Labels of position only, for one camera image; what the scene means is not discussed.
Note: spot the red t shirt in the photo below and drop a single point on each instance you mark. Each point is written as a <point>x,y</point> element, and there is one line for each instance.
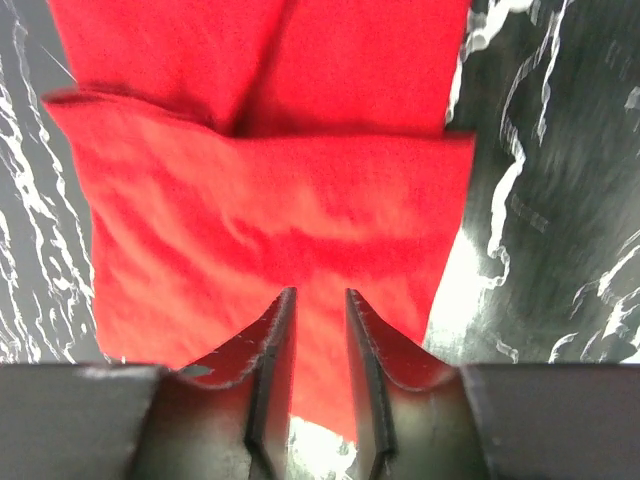
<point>230,149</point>

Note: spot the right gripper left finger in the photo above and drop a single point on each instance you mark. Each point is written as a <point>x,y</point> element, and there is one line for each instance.
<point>225,416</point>

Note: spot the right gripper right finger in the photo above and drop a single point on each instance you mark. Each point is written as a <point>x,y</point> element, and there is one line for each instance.
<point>420,418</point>

